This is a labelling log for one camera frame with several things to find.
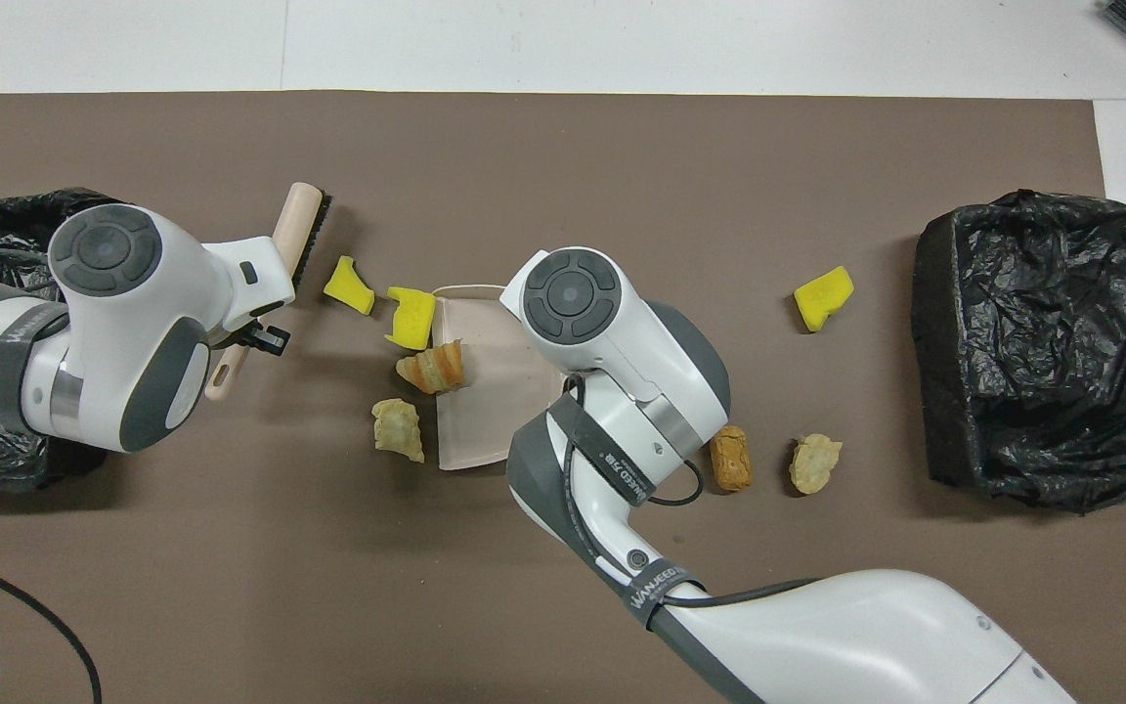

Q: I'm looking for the yellow sponge piece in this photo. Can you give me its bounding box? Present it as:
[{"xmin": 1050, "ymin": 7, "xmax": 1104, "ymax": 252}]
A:
[
  {"xmin": 794, "ymin": 265, "xmax": 856, "ymax": 333},
  {"xmin": 384, "ymin": 286, "xmax": 438, "ymax": 351},
  {"xmin": 323, "ymin": 256, "xmax": 375, "ymax": 316}
]

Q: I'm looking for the beige hand brush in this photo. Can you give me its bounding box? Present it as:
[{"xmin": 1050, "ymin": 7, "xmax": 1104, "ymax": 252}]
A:
[{"xmin": 203, "ymin": 182, "xmax": 334, "ymax": 404}]

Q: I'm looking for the pale pastry chunk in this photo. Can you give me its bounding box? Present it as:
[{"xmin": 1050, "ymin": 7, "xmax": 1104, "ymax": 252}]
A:
[
  {"xmin": 371, "ymin": 397, "xmax": 425, "ymax": 463},
  {"xmin": 788, "ymin": 433, "xmax": 844, "ymax": 496}
]

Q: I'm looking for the striped orange croissant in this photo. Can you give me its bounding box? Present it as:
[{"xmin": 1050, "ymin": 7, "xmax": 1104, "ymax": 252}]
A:
[{"xmin": 396, "ymin": 338, "xmax": 467, "ymax": 395}]

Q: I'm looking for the beige plastic dustpan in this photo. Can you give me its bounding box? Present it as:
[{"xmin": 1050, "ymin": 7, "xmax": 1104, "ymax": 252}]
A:
[{"xmin": 429, "ymin": 284, "xmax": 574, "ymax": 472}]

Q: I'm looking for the brown bread roll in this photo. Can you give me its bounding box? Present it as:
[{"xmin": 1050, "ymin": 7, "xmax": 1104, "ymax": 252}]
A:
[{"xmin": 709, "ymin": 424, "xmax": 755, "ymax": 493}]

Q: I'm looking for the brown table mat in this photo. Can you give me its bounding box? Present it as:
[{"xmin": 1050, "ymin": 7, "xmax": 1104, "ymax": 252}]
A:
[{"xmin": 0, "ymin": 91, "xmax": 1126, "ymax": 704}]

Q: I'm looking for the black cable on table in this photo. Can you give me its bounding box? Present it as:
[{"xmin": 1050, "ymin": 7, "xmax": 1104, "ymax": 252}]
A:
[{"xmin": 0, "ymin": 550, "xmax": 102, "ymax": 704}]

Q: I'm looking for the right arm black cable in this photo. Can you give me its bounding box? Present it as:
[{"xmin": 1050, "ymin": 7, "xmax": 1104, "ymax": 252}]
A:
[{"xmin": 548, "ymin": 372, "xmax": 823, "ymax": 612}]

